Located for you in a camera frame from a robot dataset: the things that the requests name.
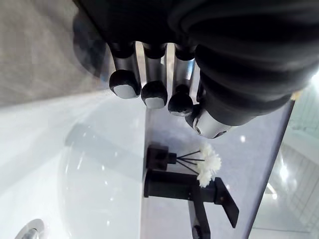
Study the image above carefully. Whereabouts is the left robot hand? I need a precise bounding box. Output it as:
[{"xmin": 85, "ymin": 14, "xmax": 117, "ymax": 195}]
[{"xmin": 71, "ymin": 0, "xmax": 319, "ymax": 139}]

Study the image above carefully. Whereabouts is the black square diffuser bottle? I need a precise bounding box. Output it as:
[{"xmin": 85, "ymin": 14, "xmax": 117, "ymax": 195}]
[{"xmin": 146, "ymin": 145, "xmax": 178, "ymax": 171}]

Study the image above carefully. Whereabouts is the black basin faucet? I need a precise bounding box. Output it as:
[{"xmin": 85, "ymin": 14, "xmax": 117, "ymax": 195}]
[{"xmin": 143, "ymin": 169, "xmax": 240, "ymax": 239}]

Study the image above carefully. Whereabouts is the white ceramic sink basin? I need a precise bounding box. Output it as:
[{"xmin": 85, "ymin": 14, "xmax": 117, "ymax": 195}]
[{"xmin": 0, "ymin": 92, "xmax": 150, "ymax": 239}]

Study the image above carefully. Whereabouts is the silver sink drain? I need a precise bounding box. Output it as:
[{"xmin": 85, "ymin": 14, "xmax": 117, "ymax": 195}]
[{"xmin": 14, "ymin": 218, "xmax": 46, "ymax": 239}]

